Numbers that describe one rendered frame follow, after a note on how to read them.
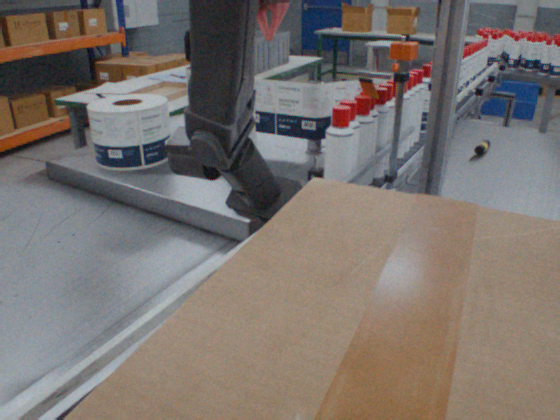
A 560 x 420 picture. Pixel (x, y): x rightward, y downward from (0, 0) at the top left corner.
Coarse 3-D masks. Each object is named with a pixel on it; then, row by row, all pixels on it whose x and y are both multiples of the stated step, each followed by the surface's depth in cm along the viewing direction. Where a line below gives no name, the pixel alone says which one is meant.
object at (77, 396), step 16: (368, 160) 91; (352, 176) 83; (144, 336) 45; (128, 352) 43; (112, 368) 41; (96, 384) 39; (64, 400) 37; (80, 400) 38; (48, 416) 36; (64, 416) 36
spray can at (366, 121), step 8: (360, 96) 88; (368, 96) 88; (360, 104) 87; (368, 104) 88; (360, 112) 88; (368, 112) 88; (360, 120) 88; (368, 120) 88; (360, 128) 88; (368, 128) 89; (360, 136) 89; (368, 136) 90; (360, 144) 90; (368, 144) 90; (360, 152) 91; (368, 152) 91; (360, 160) 91; (368, 176) 94; (360, 184) 94
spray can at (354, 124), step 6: (342, 102) 84; (348, 102) 84; (354, 102) 84; (354, 108) 84; (354, 114) 85; (354, 120) 86; (354, 126) 85; (354, 132) 85; (354, 138) 86; (354, 144) 86; (354, 150) 87; (354, 156) 88; (354, 162) 88; (354, 168) 89
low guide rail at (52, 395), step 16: (224, 256) 67; (208, 272) 63; (192, 288) 61; (160, 304) 57; (176, 304) 58; (144, 320) 54; (160, 320) 56; (128, 336) 52; (96, 352) 49; (112, 352) 50; (80, 368) 47; (96, 368) 48; (64, 384) 45; (80, 384) 47; (32, 400) 43; (48, 400) 43; (16, 416) 41; (32, 416) 42
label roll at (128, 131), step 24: (120, 96) 118; (144, 96) 117; (96, 120) 105; (120, 120) 103; (144, 120) 105; (168, 120) 113; (96, 144) 108; (120, 144) 106; (144, 144) 108; (120, 168) 108
